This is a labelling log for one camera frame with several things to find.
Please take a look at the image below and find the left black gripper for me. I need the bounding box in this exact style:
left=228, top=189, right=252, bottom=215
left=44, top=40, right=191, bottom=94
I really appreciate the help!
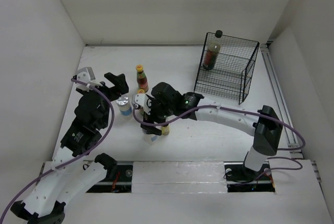
left=78, top=73, right=128, bottom=127

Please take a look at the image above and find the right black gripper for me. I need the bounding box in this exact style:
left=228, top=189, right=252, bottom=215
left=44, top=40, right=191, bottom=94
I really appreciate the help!
left=141, top=96, right=175, bottom=136

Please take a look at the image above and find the silver-lid jar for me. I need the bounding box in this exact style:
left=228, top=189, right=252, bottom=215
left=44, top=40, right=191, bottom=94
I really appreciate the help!
left=116, top=95, right=132, bottom=116
left=142, top=129, right=158, bottom=144

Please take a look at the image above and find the red sauce bottle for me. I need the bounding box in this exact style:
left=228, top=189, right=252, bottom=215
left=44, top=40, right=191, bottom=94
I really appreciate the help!
left=136, top=65, right=149, bottom=92
left=136, top=89, right=146, bottom=115

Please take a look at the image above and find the dark soy sauce bottle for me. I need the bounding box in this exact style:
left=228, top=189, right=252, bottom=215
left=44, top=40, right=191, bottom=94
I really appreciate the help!
left=203, top=30, right=223, bottom=70

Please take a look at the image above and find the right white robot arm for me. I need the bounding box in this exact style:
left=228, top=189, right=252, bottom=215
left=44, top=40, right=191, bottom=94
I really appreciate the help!
left=133, top=82, right=282, bottom=181

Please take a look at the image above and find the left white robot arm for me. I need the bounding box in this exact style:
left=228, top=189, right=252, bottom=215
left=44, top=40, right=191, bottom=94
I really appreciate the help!
left=7, top=71, right=129, bottom=223

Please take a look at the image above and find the near small yellow bottle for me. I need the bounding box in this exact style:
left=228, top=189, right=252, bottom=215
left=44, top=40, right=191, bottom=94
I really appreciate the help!
left=161, top=124, right=170, bottom=135

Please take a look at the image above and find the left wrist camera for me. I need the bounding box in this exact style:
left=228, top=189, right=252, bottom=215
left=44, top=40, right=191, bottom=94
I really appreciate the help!
left=73, top=67, right=96, bottom=90

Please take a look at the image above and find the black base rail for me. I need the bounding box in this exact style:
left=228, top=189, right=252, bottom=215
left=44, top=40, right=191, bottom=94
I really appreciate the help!
left=88, top=161, right=275, bottom=194

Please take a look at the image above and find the black wire rack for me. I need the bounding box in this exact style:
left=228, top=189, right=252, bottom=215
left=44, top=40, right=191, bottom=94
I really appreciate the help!
left=194, top=32, right=259, bottom=104

